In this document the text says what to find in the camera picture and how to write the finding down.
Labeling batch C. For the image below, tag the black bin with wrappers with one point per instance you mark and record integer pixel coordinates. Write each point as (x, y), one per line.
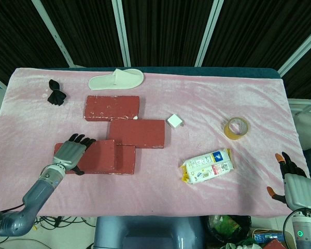
(229, 228)

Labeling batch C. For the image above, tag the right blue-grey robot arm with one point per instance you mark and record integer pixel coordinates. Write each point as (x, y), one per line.
(304, 228)

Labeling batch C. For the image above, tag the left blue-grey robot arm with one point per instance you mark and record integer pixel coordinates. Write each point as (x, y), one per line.
(33, 197)

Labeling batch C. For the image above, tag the black knotted cloth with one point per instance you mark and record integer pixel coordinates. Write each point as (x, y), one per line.
(56, 93)

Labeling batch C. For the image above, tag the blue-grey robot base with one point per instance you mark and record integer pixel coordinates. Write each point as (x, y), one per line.
(149, 232)

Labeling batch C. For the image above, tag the white wet wipes packet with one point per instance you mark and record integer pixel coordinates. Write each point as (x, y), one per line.
(208, 166)

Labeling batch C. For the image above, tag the white metal rack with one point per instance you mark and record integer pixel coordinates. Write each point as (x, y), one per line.
(304, 107)

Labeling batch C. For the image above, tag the pink table cloth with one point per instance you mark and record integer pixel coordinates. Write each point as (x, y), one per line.
(197, 98)

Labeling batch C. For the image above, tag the white charger cube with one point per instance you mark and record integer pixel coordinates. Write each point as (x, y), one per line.
(175, 121)

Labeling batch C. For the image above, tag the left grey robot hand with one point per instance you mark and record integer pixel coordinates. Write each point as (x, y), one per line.
(68, 153)

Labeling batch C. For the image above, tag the white partition post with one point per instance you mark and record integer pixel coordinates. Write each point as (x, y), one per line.
(121, 32)
(299, 48)
(53, 32)
(208, 32)

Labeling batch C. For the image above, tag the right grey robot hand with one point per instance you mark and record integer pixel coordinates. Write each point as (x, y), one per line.
(299, 189)

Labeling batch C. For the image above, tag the yellow tape roll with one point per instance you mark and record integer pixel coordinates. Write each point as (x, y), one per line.
(235, 128)

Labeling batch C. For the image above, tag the blue box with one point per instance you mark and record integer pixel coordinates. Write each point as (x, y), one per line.
(268, 237)

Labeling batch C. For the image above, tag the red box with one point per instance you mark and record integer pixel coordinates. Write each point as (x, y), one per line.
(274, 244)

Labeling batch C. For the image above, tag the red brick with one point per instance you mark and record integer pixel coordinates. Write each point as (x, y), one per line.
(137, 133)
(112, 107)
(98, 158)
(125, 159)

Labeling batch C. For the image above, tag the white slipper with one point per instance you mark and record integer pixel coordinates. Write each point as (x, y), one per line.
(116, 79)

